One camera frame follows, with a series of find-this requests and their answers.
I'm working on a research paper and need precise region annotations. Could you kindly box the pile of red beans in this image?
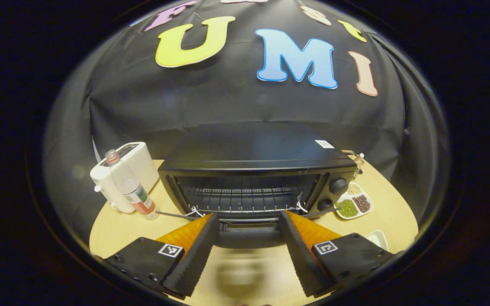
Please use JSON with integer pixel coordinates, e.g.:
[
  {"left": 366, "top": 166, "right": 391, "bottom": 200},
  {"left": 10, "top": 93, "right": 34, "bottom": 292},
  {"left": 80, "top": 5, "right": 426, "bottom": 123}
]
[{"left": 353, "top": 195, "right": 371, "bottom": 213}]

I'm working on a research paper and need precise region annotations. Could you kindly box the metal wire rack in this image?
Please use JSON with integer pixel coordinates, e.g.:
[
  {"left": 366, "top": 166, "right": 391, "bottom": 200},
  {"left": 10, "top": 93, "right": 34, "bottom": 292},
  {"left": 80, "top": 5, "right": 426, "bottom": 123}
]
[{"left": 343, "top": 150, "right": 365, "bottom": 179}]

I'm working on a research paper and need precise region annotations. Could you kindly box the white divided dish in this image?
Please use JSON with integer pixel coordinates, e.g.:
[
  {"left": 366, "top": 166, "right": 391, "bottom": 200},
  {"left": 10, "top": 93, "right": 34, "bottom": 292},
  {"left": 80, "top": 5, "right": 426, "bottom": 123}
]
[{"left": 335, "top": 182, "right": 374, "bottom": 220}]

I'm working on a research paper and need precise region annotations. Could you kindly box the white square plate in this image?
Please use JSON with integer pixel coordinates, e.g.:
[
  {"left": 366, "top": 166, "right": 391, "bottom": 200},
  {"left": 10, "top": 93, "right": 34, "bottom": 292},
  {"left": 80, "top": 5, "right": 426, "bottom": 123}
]
[{"left": 364, "top": 230, "right": 389, "bottom": 252}]

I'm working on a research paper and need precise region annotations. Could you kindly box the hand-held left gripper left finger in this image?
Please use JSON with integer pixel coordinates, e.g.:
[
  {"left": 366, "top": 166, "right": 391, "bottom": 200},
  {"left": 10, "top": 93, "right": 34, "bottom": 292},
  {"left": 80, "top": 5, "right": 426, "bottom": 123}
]
[{"left": 100, "top": 212, "right": 220, "bottom": 300}]

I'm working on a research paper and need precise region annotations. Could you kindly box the pile of green mung beans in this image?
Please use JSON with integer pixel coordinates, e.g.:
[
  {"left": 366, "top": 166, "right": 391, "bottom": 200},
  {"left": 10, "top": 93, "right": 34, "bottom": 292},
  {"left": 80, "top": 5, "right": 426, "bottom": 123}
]
[{"left": 339, "top": 199, "right": 359, "bottom": 218}]

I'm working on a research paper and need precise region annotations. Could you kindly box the black electric oven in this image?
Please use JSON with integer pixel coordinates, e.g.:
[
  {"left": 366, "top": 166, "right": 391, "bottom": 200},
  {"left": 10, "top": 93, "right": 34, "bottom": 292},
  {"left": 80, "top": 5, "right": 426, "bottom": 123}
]
[{"left": 156, "top": 122, "right": 358, "bottom": 249}]

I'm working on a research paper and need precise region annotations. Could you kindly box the clear plastic water bottle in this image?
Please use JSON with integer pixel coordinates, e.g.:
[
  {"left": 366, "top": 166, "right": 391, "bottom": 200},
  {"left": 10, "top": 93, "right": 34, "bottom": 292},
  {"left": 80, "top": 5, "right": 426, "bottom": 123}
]
[{"left": 104, "top": 150, "right": 159, "bottom": 220}]

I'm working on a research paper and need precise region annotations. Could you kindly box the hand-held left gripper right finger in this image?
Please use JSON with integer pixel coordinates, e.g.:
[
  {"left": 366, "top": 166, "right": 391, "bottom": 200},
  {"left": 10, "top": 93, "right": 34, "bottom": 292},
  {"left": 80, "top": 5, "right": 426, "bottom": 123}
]
[{"left": 280, "top": 210, "right": 405, "bottom": 298}]

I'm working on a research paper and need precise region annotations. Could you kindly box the white toaster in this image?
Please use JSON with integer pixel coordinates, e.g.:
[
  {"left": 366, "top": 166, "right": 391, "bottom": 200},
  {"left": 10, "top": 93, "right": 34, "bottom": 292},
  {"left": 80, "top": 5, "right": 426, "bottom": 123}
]
[{"left": 90, "top": 142, "right": 160, "bottom": 214}]

